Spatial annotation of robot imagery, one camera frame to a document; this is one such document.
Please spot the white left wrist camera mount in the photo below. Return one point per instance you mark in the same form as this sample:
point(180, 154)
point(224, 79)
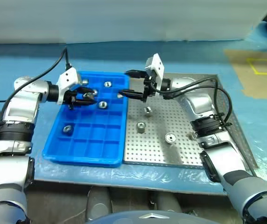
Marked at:
point(67, 79)

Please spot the perforated steel tray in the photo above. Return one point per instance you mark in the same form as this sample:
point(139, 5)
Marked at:
point(147, 151)

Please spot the grey-blue rounded hood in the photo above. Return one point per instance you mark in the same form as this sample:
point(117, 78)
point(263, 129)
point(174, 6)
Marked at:
point(124, 218)

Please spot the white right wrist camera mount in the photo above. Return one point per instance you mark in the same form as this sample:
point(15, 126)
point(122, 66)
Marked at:
point(158, 67)

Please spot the yellow tape square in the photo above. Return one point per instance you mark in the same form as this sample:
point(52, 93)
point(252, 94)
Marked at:
point(252, 66)

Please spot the white backdrop board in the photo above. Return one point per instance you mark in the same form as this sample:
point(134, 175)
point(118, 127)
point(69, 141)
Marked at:
point(124, 18)

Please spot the brown cardboard sheet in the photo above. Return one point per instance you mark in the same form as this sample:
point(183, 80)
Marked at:
point(241, 81)

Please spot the dark grey rounded shape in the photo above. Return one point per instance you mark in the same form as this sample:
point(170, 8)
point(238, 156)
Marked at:
point(98, 203)
point(166, 201)

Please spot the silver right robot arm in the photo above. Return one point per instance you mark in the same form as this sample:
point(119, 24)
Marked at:
point(201, 105)

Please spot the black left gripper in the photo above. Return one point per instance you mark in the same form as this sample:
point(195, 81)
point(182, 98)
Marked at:
point(70, 99)

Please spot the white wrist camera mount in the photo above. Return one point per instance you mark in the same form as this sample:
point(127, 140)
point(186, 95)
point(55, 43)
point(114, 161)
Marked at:
point(158, 67)
point(67, 79)

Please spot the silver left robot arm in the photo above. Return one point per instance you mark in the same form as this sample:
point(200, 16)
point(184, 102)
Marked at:
point(21, 112)

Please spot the blue plastic compartment tray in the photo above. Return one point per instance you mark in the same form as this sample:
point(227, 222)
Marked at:
point(89, 140)

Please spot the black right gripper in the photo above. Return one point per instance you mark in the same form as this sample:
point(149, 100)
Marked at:
point(149, 89)

